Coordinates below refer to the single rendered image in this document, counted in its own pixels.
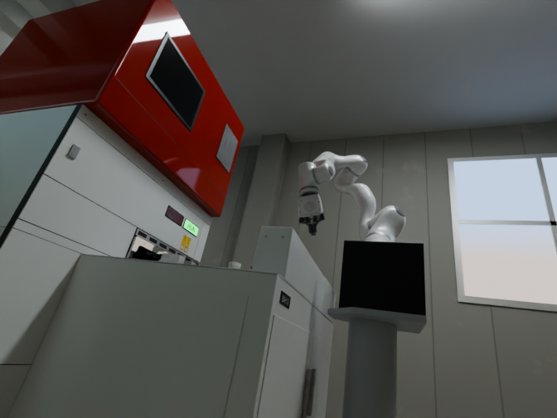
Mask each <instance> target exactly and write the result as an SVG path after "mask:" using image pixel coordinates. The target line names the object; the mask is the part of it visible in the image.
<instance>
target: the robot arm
mask: <svg viewBox="0 0 557 418"><path fill-rule="evenodd" d="M367 166H368V163H367V161H366V159H365V158H364V157H362V156H360V155H349V156H338V155H336V154H334V153H331V152H323V153H321V154H320V155H319V156H318V157H317V158H316V159H315V160H314V161H313V162H312V163H311V162H305V163H301V164H300V165H299V166H298V183H299V194H298V195H299V196H300V198H299V200H298V216H299V223H301V224H306V225H307V226H308V230H309V234H311V235H312V236H313V235H316V233H317V224H318V223H319V222H320V221H323V220H325V217H324V213H323V208H322V200H321V198H320V195H319V189H318V187H319V185H320V184H322V183H325V182H328V181H330V180H331V179H333V177H334V176H335V173H336V170H335V169H338V168H343V169H342V170H341V171H340V172H339V173H338V174H337V175H336V177H335V178H334V182H333V184H334V187H335V188H336V189H337V190H338V191H339V192H342V193H346V194H350V195H351V197H352V198H353V200H354V202H355V204H356V206H357V209H358V213H359V234H360V238H361V240H362V241H388V242H395V241H396V240H397V238H398V237H399V236H400V234H401V232H402V230H403V229H404V226H405V223H406V218H405V215H404V212H403V211H402V210H401V209H400V208H398V207H396V206H387V207H385V208H383V209H382V210H381V211H379V212H378V213H377V214H376V215H375V209H376V202H375V197H374V195H373V193H372V192H371V190H370V189H369V188H368V186H367V185H365V184H363V183H356V184H354V183H355V181H356V180H357V179H358V178H359V177H360V176H361V175H362V174H363V172H364V171H365V170H366V169H367ZM312 220H313V224H311V222H310V221H312Z"/></svg>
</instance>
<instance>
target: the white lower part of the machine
mask: <svg viewBox="0 0 557 418"><path fill-rule="evenodd" d="M81 255H82V254H81V253H78V252H76V251H73V250H70V249H67V248H65V247H63V246H60V245H57V244H54V243H52V242H49V241H46V240H43V239H41V238H39V237H36V236H33V235H30V234H27V233H26V232H23V231H19V230H17V229H14V228H12V227H6V228H5V227H0V418H8V416H9V413H10V411H11V409H12V406H13V404H14V402H15V400H16V399H17V395H18V393H19V391H20V390H21V387H22V384H23V382H24V381H25V378H26V376H27V373H28V372H29V369H30V367H31V365H32V362H33V360H34V358H35V356H36V353H37V351H38V349H39V347H40V346H41V342H42V340H43V338H44V337H45V334H46V331H47V329H48V328H49V325H50V323H51V320H52V319H53V316H54V314H55V312H56V309H57V307H58V305H59V303H60V301H61V298H62V296H63V294H64V292H65V289H66V287H67V285H68V284H69V281H70V278H71V276H72V275H73V272H74V270H75V267H76V265H77V263H78V261H79V259H80V256H81Z"/></svg>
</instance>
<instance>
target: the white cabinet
mask: <svg viewBox="0 0 557 418"><path fill-rule="evenodd" d="M332 332H333V323H331V322H330V321H329V320H328V319H327V318H325V317H324V316H323V315H322V314H321V313H320V312H319V311H317V310H316V309H315V308H314V307H313V306H312V305H311V304H310V303H309V302H308V301H307V300H306V299H304V298H303V297H302V296H301V295H300V294H299V293H297V292H296V291H295V290H294V289H293V288H292V287H290V286H289V285H288V284H287V283H286V282H285V281H283V280H282V279H281V278H280V277H279V276H278V275H272V274H263V273H255V272H246V271H238V270H222V269H213V268H205V267H196V266H189V265H173V264H164V263H156V262H147V261H139V260H123V259H115V258H107V257H98V256H90V255H81V256H80V259H79V261H78V263H77V265H76V267H75V270H74V272H73V275H72V276H71V278H70V281H69V284H68V285H67V287H66V289H65V292H64V294H63V296H62V298H61V301H60V303H59V305H58V307H57V309H56V312H55V314H54V316H53V319H52V320H51V323H50V325H49V328H48V329H47V331H46V334H45V337H44V338H43V340H42V342H41V346H40V347H39V349H38V351H37V353H36V356H35V358H34V360H33V362H32V365H31V367H30V369H29V372H28V373H27V376H26V378H25V381H24V382H23V384H22V387H21V390H20V391H19V393H18V395H17V399H16V400H15V402H14V404H13V406H12V409H11V411H10V413H9V416H8V418H325V417H326V408H327V389H328V380H329V370H330V361H331V350H332Z"/></svg>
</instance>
